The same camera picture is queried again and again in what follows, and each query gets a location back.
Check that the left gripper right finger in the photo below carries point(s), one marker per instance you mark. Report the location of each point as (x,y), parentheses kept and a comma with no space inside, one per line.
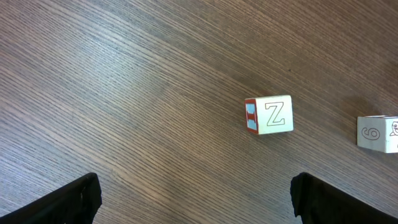
(318,202)

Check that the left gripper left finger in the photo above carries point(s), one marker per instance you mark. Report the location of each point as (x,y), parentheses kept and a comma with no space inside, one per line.
(76,202)

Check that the white block green side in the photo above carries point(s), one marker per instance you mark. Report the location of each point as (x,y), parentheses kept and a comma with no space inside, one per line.
(378,133)

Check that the plain white block left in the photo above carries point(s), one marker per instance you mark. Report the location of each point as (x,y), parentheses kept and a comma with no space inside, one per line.
(269,114)

